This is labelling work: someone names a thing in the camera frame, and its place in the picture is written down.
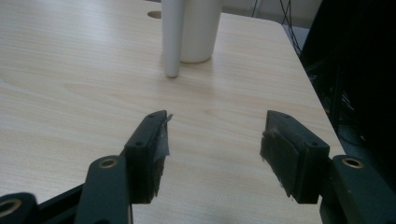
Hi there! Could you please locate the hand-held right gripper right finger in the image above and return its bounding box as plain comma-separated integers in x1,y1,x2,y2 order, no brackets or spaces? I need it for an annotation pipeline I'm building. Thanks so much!
260,110,331,205

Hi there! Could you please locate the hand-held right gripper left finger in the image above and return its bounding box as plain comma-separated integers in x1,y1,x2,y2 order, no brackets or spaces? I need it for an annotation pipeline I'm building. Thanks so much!
123,110,174,205

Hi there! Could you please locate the white cup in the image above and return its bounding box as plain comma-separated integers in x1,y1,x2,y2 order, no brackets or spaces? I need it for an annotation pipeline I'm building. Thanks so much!
180,0,224,64

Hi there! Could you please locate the black cable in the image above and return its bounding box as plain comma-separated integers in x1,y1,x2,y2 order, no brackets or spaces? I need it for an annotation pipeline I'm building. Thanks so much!
279,0,304,55
251,0,262,19

